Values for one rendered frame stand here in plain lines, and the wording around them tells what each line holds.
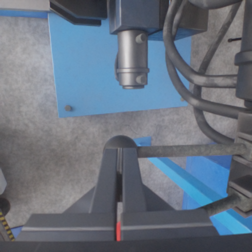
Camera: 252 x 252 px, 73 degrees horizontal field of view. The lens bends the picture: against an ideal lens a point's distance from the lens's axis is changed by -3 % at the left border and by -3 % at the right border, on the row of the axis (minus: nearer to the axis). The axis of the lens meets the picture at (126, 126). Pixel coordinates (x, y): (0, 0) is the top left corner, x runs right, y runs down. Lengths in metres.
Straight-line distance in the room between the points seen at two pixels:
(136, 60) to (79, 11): 0.21
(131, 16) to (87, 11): 0.13
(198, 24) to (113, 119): 0.75
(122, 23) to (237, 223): 0.73
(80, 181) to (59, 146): 0.29
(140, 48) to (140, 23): 0.07
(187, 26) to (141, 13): 0.15
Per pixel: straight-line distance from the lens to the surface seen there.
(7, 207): 1.23
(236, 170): 0.28
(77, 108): 0.98
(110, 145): 0.17
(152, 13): 0.63
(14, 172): 1.24
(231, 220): 0.76
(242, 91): 0.26
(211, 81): 0.32
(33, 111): 1.10
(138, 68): 0.60
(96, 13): 0.59
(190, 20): 0.64
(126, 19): 0.59
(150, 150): 0.18
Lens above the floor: 1.08
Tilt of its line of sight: 64 degrees down
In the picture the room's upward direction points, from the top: 124 degrees clockwise
